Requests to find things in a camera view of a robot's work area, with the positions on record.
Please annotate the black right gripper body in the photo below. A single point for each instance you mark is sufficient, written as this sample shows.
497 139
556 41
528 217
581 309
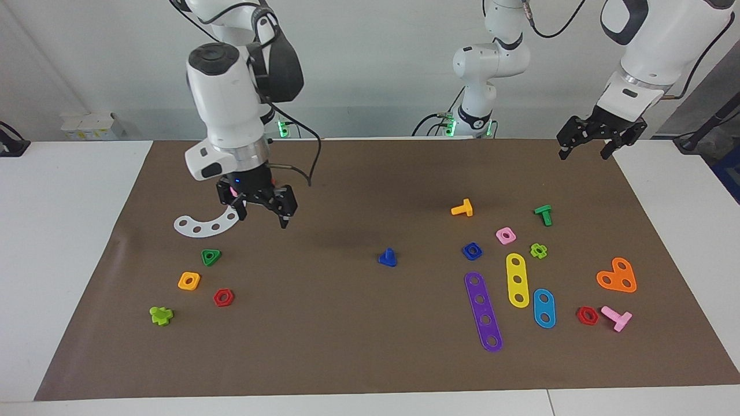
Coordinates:
254 186

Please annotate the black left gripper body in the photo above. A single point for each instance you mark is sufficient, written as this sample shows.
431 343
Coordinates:
607 127

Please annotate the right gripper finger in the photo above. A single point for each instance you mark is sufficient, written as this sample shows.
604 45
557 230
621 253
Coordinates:
239 211
284 216

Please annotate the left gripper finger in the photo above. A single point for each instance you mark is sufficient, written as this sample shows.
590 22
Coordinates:
564 149
609 149

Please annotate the blue triangle-head plastic screw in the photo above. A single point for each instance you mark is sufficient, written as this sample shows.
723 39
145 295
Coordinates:
388 260

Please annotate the blue square plastic nut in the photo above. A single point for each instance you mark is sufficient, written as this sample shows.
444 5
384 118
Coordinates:
466 255

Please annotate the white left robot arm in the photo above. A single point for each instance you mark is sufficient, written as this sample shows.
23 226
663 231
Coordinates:
647 52

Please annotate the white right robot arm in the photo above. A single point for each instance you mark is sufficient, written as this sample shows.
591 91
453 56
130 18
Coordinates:
225 98

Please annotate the green triangular plastic nut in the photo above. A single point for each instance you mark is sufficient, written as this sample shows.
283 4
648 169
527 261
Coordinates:
206 253

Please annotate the dark green plastic screw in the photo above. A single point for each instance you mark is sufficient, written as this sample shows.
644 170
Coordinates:
544 212

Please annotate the red hexagonal plastic nut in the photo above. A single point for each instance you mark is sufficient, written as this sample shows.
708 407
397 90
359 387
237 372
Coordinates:
217 300
580 319

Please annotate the orange square plastic nut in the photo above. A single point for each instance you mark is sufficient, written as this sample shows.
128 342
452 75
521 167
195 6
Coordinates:
181 285

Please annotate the pink square plastic nut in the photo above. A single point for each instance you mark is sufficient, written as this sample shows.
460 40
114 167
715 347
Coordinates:
512 238

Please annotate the green cross-shaped plastic nut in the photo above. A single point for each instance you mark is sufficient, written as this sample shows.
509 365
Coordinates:
533 252

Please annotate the orange-yellow plastic screw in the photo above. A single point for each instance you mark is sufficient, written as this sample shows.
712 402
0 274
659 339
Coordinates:
462 210

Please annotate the lime cross-head plastic screw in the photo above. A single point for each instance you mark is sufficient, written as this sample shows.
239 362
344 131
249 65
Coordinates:
160 316

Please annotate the white curved five-hole strip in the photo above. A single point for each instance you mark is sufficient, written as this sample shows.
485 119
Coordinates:
206 230

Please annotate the black stand pole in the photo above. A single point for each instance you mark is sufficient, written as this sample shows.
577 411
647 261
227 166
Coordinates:
714 118

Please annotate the brown table mat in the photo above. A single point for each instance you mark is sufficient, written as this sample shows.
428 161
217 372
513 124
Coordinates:
347 323

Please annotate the orange three-hole corner plate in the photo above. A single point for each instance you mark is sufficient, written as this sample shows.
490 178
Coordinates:
616 276

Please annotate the yellow three-hole plastic strip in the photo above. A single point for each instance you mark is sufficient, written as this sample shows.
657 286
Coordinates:
517 271

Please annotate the blue two-hole plastic strip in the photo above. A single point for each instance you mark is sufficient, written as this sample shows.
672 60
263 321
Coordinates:
544 308

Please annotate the white small boxes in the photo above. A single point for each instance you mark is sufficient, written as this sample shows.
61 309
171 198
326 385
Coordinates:
87 124

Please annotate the purple four-hole plastic strip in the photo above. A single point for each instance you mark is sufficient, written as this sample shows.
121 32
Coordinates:
483 309

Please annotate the blue frame object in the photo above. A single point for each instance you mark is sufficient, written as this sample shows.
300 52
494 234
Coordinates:
729 173

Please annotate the black clamp mount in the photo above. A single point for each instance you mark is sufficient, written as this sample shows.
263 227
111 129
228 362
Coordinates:
11 147

